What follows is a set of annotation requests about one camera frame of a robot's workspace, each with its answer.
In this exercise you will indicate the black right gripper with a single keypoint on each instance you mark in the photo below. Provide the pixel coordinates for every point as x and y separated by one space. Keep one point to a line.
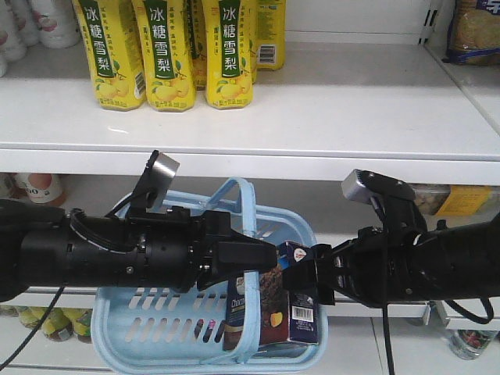
370 269

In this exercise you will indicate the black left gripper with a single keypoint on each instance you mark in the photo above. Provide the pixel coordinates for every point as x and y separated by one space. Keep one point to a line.
183 251

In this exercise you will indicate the Chocofello cookie box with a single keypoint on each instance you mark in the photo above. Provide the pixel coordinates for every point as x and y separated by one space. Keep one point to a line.
273 304

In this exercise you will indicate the light blue shopping basket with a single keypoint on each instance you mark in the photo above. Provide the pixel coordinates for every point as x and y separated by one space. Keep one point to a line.
155 330

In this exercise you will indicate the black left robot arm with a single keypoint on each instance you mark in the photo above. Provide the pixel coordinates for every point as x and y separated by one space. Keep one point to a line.
44 246

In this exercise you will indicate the white supermarket shelf unit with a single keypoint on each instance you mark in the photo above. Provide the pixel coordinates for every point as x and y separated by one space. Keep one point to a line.
398 110

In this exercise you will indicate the rear yellow pear bottle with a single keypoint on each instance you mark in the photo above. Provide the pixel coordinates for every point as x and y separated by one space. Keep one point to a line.
270 38

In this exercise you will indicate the yellow pear drink bottle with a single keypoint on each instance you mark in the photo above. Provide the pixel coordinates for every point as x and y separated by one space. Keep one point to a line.
110 33

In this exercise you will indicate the yellow snack package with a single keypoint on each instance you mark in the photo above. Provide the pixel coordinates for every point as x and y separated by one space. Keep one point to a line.
473 33

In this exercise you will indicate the white peach drink bottle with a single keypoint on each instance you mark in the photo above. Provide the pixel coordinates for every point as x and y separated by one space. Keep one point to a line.
56 23

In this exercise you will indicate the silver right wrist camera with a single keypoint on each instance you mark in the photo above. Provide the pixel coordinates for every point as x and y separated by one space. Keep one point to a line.
362 185

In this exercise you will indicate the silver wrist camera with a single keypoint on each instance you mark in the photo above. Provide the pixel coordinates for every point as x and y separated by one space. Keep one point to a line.
159 175
362 185

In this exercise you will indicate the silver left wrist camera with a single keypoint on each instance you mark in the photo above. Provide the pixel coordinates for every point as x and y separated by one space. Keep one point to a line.
159 175

